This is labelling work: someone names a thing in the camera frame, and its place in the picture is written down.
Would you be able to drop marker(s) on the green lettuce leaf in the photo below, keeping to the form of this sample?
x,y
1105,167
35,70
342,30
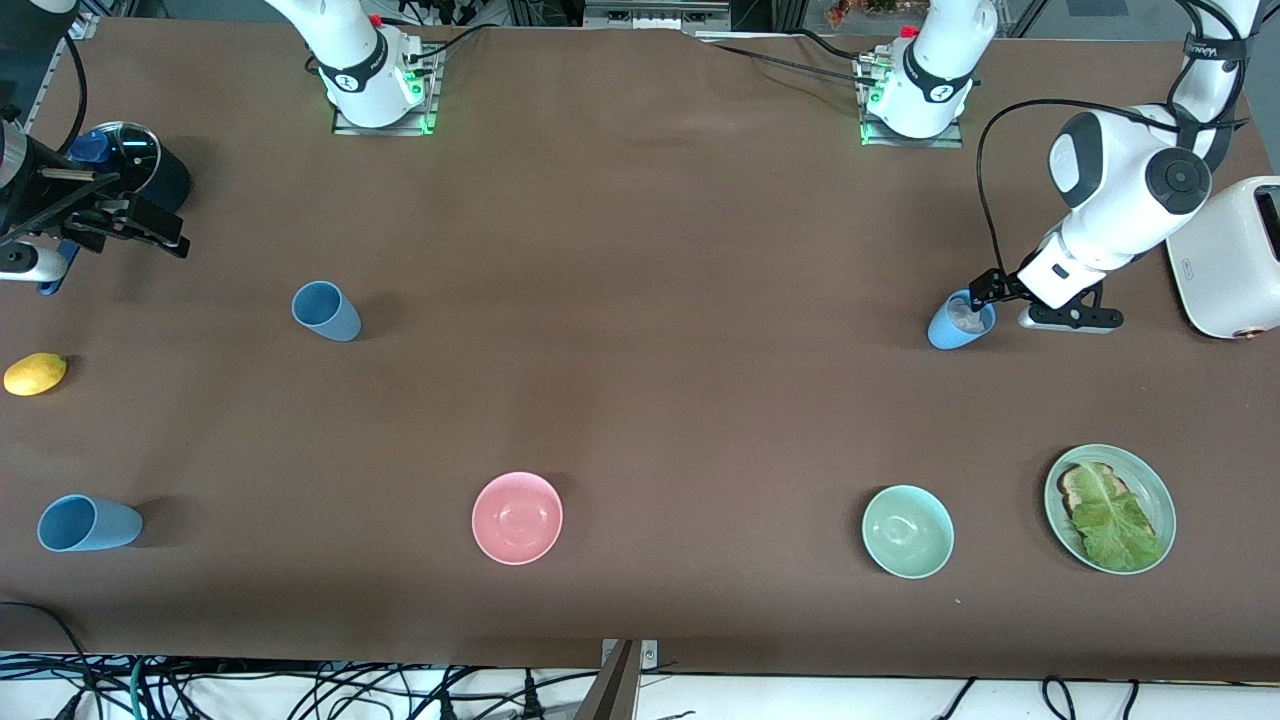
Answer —
x,y
1115,525

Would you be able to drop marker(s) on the mint green plate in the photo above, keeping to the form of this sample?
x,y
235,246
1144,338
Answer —
x,y
1160,505

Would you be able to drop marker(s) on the white crumpled paper wad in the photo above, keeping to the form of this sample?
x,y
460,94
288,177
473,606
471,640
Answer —
x,y
965,320

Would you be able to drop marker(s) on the blue plastic cup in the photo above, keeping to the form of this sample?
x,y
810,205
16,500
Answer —
x,y
330,315
95,525
945,335

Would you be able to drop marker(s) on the yellow lemon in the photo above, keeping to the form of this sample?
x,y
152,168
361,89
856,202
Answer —
x,y
35,374

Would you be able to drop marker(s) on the metal camera stand bracket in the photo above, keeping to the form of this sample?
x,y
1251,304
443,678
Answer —
x,y
620,685

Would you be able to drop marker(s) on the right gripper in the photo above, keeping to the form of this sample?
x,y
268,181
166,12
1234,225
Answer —
x,y
42,197

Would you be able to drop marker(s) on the white toaster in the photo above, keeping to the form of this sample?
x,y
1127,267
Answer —
x,y
1225,270

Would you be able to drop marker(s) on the pink bowl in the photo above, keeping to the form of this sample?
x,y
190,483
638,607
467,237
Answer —
x,y
517,518

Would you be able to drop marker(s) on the dark blue saucepan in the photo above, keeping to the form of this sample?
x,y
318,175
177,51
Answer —
x,y
172,180

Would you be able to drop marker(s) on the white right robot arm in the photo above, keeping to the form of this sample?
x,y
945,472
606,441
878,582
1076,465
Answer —
x,y
355,70

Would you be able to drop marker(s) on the grey power strip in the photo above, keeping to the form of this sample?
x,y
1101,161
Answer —
x,y
655,14

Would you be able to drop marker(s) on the mint green bowl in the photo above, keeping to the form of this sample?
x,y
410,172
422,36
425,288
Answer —
x,y
908,532

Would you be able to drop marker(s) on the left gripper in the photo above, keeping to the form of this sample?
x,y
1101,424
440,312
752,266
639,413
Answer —
x,y
1001,285

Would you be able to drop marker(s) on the toasted bread slice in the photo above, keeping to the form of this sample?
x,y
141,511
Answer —
x,y
1072,488

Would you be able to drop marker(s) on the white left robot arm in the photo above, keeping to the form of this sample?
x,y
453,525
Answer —
x,y
1120,180

